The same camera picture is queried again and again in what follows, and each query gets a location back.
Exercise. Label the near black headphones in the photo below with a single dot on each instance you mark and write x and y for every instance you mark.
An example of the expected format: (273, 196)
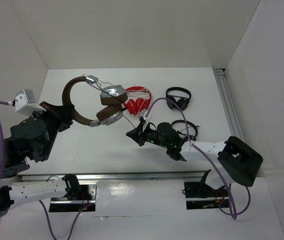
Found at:
(189, 127)

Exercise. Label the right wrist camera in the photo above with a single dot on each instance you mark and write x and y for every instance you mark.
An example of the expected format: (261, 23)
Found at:
(145, 119)

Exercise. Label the red headphones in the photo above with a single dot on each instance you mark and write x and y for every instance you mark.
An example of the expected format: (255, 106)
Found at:
(139, 99)

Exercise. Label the black headphones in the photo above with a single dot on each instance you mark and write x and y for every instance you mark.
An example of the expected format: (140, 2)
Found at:
(189, 127)
(177, 100)

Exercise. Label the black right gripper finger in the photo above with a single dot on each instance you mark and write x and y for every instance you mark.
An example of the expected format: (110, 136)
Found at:
(135, 136)
(135, 131)

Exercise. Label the aluminium rail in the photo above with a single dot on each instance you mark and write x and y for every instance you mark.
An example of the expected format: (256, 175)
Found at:
(193, 175)
(228, 104)

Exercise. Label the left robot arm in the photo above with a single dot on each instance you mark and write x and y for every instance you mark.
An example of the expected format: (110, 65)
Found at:
(33, 139)

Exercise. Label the front aluminium rail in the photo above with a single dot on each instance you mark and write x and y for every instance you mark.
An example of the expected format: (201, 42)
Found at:
(193, 175)

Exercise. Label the far black headphones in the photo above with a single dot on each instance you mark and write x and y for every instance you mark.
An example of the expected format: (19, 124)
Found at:
(177, 100)

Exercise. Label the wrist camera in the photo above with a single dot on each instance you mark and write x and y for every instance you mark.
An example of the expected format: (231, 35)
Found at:
(25, 103)
(145, 119)

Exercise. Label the white front cover panel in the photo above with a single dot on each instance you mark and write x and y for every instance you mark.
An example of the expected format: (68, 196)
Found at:
(139, 198)

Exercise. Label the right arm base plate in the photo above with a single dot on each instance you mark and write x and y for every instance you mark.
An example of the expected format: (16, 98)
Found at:
(197, 190)

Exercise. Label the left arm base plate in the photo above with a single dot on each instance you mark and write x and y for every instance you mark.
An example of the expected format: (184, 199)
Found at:
(85, 200)

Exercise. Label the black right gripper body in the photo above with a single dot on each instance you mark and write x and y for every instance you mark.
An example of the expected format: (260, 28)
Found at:
(151, 135)

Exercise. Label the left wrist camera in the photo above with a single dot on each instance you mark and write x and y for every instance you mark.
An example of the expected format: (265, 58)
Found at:
(25, 103)

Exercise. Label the right aluminium rail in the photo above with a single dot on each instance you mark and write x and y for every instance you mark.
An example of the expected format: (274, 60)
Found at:
(228, 104)

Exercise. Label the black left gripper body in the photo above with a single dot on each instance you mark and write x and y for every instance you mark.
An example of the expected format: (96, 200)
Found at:
(61, 121)

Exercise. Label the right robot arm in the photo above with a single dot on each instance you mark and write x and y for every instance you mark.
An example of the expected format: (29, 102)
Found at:
(233, 161)

